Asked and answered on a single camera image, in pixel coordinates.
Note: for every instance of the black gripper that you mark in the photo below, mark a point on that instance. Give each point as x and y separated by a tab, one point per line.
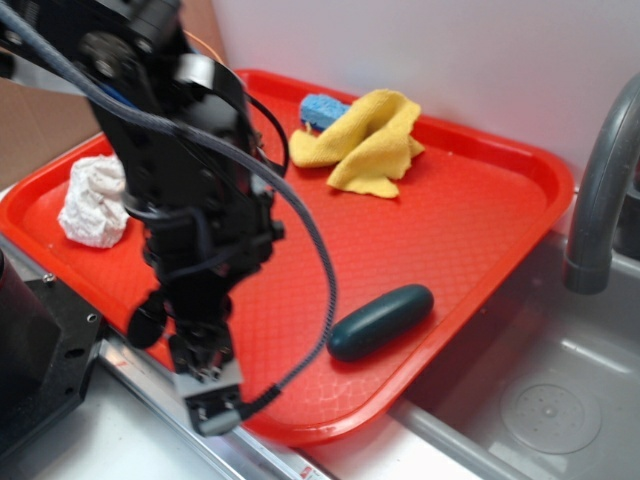
199	253

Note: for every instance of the dark green plastic pickle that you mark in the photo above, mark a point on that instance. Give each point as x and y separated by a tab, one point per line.
382	320

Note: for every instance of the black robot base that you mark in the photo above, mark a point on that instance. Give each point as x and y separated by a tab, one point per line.
49	342

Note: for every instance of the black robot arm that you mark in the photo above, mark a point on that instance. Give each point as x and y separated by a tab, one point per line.
179	123

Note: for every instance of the white crumpled cloth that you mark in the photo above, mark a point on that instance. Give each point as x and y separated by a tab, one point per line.
93	214

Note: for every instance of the brown cardboard panel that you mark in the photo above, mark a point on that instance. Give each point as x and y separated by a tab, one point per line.
37	126

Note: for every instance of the blue sponge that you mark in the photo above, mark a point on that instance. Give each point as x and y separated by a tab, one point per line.
321	111

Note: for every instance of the red plastic tray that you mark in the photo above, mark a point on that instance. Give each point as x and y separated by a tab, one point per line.
470	209

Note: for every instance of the yellow microfiber cloth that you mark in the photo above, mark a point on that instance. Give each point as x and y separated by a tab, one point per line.
368	149

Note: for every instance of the grey plastic sink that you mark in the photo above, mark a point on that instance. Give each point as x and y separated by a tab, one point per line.
541	383

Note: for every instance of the grey toy faucet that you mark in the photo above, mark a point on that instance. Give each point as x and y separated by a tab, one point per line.
606	214

